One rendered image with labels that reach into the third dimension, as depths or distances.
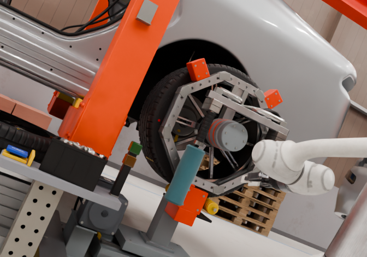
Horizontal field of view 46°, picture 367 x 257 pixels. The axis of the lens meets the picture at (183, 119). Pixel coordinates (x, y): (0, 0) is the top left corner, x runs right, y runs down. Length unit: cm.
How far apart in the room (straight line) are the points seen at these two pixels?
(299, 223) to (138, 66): 752
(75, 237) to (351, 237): 125
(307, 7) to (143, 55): 703
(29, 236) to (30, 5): 550
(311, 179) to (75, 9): 579
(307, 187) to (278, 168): 14
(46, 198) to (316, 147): 89
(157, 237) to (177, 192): 40
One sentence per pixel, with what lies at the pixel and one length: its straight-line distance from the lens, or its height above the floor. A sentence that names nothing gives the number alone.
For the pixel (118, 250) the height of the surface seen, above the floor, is 17.
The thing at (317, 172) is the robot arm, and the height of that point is 82.
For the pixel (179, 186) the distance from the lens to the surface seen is 188.
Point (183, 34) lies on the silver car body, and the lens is 235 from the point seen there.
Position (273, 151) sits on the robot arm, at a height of 82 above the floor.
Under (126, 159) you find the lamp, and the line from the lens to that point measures 159.
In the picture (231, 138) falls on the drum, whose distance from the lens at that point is 191.
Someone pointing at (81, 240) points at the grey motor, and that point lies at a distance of 202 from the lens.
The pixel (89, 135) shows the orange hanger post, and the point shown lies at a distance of 171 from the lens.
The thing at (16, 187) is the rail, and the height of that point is 31.
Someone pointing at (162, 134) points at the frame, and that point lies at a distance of 195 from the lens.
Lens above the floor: 70
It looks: 4 degrees up
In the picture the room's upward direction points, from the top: 24 degrees clockwise
